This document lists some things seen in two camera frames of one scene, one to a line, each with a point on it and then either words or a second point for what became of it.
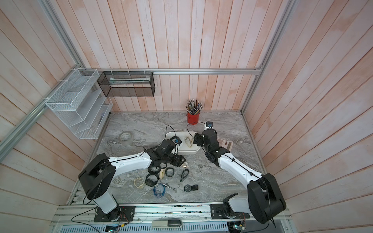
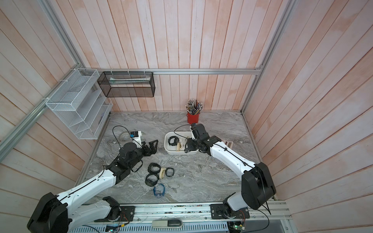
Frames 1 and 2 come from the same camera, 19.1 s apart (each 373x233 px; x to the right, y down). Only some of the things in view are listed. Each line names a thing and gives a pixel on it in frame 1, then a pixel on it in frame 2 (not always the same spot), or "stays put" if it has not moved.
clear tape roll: (126, 138) stays put
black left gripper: (178, 160) → (153, 150)
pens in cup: (194, 107) stays put
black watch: (154, 167) stays put
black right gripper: (201, 137) → (190, 144)
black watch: (151, 179) stays put
